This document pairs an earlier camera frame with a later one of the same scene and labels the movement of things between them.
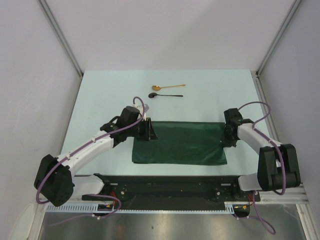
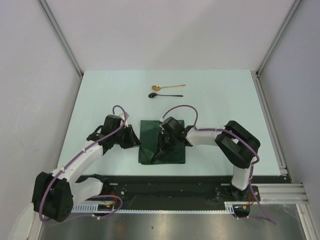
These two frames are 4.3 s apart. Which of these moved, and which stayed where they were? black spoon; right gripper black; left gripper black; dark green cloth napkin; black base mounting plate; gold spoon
Moved: right gripper black; left gripper black; dark green cloth napkin
Stayed: gold spoon; black base mounting plate; black spoon
